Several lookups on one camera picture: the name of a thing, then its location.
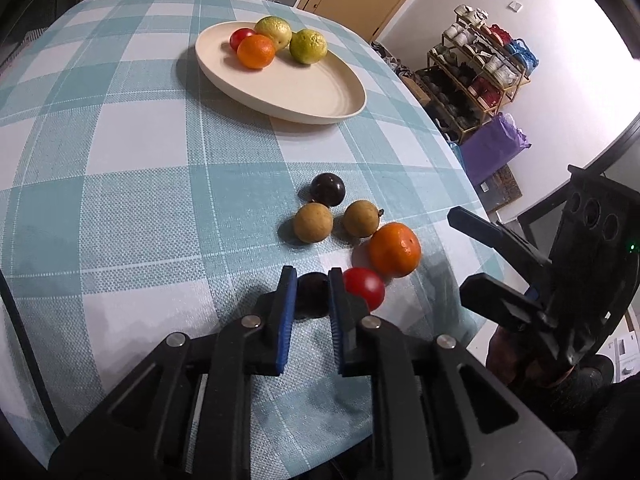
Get red cherry tomato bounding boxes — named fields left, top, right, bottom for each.
left=229, top=27, right=255, bottom=52
left=343, top=268, right=385, bottom=312

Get dark purple plum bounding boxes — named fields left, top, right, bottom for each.
left=295, top=272, right=330, bottom=321
left=309, top=172, right=346, bottom=207

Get orange tangerine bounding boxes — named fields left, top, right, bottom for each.
left=236, top=35, right=276, bottom=70
left=368, top=222, right=422, bottom=278

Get brown longan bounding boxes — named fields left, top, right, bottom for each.
left=343, top=200, right=384, bottom=238
left=293, top=203, right=333, bottom=244

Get person's right hand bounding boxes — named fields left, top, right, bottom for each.
left=485, top=326, right=528, bottom=386

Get purple bag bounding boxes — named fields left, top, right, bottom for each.
left=460, top=112, right=532, bottom=185

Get blue white checkered tablecloth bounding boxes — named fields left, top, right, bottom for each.
left=0, top=0, right=507, bottom=480

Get metal shoe rack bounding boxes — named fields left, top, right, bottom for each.
left=416, top=4, right=539, bottom=144

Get cream round plate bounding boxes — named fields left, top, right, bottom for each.
left=194, top=22, right=367, bottom=125

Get orange tangerine on plate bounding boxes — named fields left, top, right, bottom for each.
left=236, top=35, right=276, bottom=70

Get yellow-green guava right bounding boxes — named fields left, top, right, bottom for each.
left=288, top=29, right=328, bottom=65

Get yellow-green guava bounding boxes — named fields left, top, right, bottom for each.
left=288, top=29, right=328, bottom=65
left=254, top=15, right=293, bottom=51

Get red cherry tomato on plate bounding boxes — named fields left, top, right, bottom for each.
left=229, top=27, right=255, bottom=52

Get yellow-green guava left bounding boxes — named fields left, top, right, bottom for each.
left=254, top=15, right=293, bottom=51

